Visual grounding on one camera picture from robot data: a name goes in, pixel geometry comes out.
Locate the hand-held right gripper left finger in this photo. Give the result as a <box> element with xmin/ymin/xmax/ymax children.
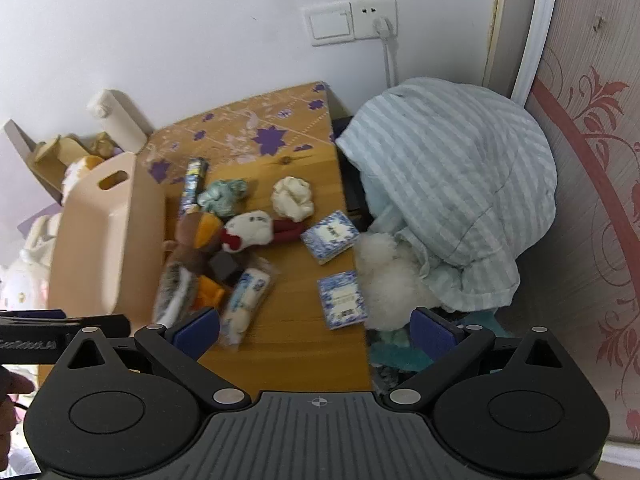
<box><xmin>54</xmin><ymin>307</ymin><xmax>251</xmax><ymax>413</ymax></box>

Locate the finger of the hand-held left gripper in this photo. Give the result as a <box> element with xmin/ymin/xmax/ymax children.
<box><xmin>0</xmin><ymin>309</ymin><xmax>132</xmax><ymax>341</ymax></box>

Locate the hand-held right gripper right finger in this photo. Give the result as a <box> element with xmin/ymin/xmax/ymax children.
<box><xmin>387</xmin><ymin>307</ymin><xmax>588</xmax><ymax>413</ymax></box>

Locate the white tissue packet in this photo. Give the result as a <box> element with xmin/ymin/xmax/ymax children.
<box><xmin>219</xmin><ymin>267</ymin><xmax>277</xmax><ymax>347</ymax></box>

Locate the black cube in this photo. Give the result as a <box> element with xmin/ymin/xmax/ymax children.
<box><xmin>210</xmin><ymin>252</ymin><xmax>242</xmax><ymax>283</ymax></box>

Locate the beige plastic basket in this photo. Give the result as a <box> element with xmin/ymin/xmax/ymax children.
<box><xmin>47</xmin><ymin>152</ymin><xmax>168</xmax><ymax>322</ymax></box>

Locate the white cat plush toy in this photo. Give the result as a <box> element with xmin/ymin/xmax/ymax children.
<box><xmin>222</xmin><ymin>210</ymin><xmax>312</xmax><ymax>256</ymax></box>

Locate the person's left hand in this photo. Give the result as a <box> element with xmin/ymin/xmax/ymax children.
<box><xmin>0</xmin><ymin>367</ymin><xmax>36</xmax><ymax>433</ymax></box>

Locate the grey white furry item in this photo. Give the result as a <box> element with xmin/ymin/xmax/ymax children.
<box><xmin>154</xmin><ymin>264</ymin><xmax>202</xmax><ymax>328</ymax></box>

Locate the white fluffy cushion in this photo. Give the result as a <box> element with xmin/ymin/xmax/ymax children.
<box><xmin>354</xmin><ymin>232</ymin><xmax>443</xmax><ymax>332</ymax></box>

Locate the brown plush toy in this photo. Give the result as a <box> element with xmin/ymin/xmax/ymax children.
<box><xmin>164</xmin><ymin>212</ymin><xmax>226</xmax><ymax>281</ymax></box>

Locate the blue patterned box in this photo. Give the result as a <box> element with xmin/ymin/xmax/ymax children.
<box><xmin>301</xmin><ymin>211</ymin><xmax>361</xmax><ymax>265</ymax></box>
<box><xmin>317</xmin><ymin>270</ymin><xmax>369</xmax><ymax>331</ymax></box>

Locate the teal crumpled cloth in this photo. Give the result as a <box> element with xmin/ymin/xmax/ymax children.
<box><xmin>197</xmin><ymin>178</ymin><xmax>250</xmax><ymax>218</ymax></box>

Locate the blue yellow snack tube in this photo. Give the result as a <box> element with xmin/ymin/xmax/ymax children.
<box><xmin>180</xmin><ymin>157</ymin><xmax>209</xmax><ymax>222</ymax></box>

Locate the orange white plush toy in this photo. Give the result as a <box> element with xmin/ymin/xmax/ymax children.
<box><xmin>62</xmin><ymin>155</ymin><xmax>107</xmax><ymax>197</ymax></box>

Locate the striped light blue blanket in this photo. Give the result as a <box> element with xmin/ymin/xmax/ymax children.
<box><xmin>335</xmin><ymin>77</ymin><xmax>559</xmax><ymax>314</ymax></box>

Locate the cream crumpled cloth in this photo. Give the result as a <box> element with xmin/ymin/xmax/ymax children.
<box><xmin>271</xmin><ymin>176</ymin><xmax>315</xmax><ymax>223</ymax></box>

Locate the small tan plush toy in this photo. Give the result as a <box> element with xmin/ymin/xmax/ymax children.
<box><xmin>90</xmin><ymin>132</ymin><xmax>123</xmax><ymax>158</ymax></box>

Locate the cardboard box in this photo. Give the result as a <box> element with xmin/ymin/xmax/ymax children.
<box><xmin>2</xmin><ymin>119</ymin><xmax>101</xmax><ymax>206</ymax></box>

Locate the white bottle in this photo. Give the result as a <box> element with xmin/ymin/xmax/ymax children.
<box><xmin>87</xmin><ymin>89</ymin><xmax>152</xmax><ymax>149</ymax></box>

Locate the floral table mat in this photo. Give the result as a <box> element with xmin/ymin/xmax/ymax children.
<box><xmin>144</xmin><ymin>81</ymin><xmax>335</xmax><ymax>186</ymax></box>

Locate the white plug with cable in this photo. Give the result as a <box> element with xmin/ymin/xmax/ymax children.
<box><xmin>372</xmin><ymin>16</ymin><xmax>402</xmax><ymax>89</ymax></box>

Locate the white wall switch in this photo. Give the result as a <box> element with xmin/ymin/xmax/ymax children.
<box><xmin>302</xmin><ymin>2</ymin><xmax>355</xmax><ymax>47</ymax></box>

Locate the white wall socket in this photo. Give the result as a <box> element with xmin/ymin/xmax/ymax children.
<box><xmin>349</xmin><ymin>0</ymin><xmax>399</xmax><ymax>42</ymax></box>

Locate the white door frame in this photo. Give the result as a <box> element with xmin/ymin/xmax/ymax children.
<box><xmin>510</xmin><ymin>0</ymin><xmax>562</xmax><ymax>107</ymax></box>

